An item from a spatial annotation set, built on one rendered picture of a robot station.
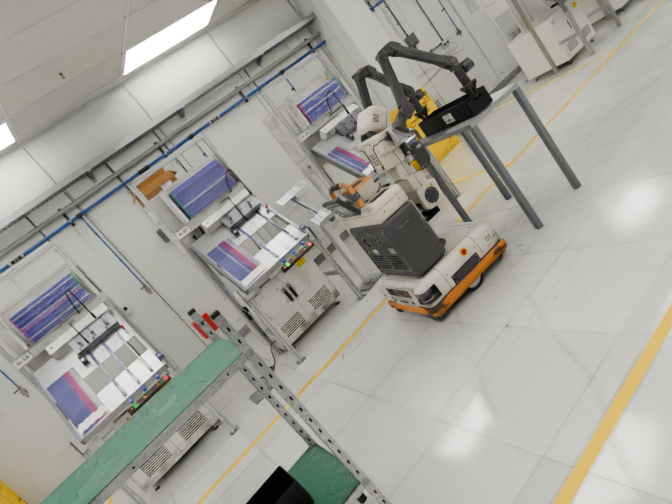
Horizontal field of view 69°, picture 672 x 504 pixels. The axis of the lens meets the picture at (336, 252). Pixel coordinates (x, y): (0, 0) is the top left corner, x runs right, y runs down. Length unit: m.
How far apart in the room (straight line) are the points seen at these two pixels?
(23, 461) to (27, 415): 0.42
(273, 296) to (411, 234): 1.68
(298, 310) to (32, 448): 2.95
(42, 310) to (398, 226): 2.63
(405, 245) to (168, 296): 3.39
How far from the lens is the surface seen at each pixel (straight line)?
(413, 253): 2.88
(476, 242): 3.07
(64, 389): 3.99
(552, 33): 7.09
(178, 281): 5.68
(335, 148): 4.67
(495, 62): 8.71
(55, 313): 4.12
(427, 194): 3.13
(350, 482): 1.84
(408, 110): 2.99
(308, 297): 4.30
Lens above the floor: 1.34
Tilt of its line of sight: 13 degrees down
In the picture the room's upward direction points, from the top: 39 degrees counter-clockwise
